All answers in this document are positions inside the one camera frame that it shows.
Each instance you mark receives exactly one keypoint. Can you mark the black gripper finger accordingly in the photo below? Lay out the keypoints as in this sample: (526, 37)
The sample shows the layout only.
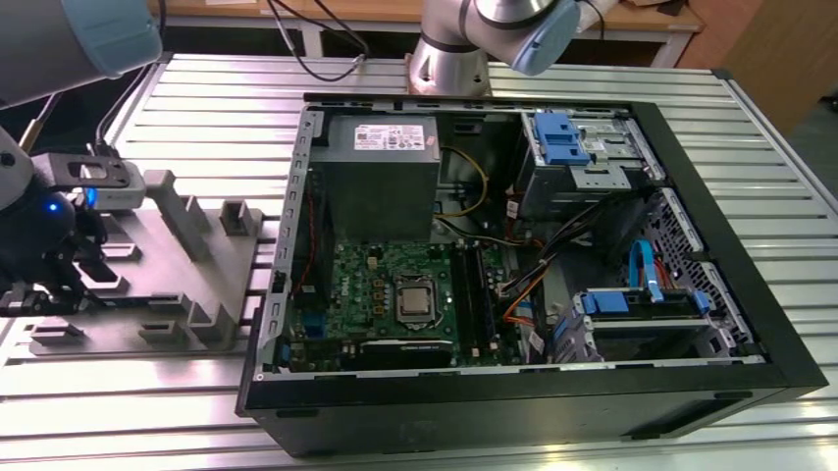
(16, 301)
(61, 284)

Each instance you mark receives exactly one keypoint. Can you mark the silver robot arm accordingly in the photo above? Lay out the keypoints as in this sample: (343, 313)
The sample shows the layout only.
(451, 49)

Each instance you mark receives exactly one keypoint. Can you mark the black RAM slot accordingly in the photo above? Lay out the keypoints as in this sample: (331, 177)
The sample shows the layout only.
(479, 294)

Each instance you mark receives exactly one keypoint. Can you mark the grey parts rack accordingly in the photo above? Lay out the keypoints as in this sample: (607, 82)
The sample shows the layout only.
(163, 265)

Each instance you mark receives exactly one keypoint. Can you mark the black case fan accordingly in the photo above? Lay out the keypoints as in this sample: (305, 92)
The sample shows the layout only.
(324, 275)

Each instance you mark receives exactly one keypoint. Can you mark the green motherboard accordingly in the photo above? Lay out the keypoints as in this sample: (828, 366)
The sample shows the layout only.
(360, 275)

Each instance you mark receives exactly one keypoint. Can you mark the grey power supply unit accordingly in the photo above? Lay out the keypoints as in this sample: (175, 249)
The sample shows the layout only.
(379, 196)

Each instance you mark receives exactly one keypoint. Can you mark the CPU socket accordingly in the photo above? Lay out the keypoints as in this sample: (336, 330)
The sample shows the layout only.
(413, 281)

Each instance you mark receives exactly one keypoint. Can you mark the silver CPU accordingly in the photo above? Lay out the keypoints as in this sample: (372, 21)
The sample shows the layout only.
(413, 300)

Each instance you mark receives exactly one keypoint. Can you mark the black graphics card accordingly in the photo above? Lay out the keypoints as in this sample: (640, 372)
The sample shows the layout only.
(405, 353)

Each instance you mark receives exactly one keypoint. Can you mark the black PC case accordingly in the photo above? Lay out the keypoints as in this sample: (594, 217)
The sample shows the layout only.
(523, 407)

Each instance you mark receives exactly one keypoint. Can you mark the blue drive carrier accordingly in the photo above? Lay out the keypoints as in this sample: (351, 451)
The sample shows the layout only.
(556, 142)

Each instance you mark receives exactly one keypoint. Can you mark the grey metal disk bay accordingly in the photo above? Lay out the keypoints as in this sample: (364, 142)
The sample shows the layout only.
(582, 338)

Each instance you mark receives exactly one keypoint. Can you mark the grey metal drive cage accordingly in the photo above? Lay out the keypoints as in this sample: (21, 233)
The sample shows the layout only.
(588, 191)

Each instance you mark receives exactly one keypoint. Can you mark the hard disk in blue carrier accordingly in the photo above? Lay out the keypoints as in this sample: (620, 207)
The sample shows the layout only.
(606, 304)

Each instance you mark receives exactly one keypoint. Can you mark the brown wooden cabinet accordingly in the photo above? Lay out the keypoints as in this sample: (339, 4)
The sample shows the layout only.
(786, 59)

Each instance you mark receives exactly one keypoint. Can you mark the wooden desk white frame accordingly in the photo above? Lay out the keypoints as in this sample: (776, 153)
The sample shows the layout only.
(642, 15)

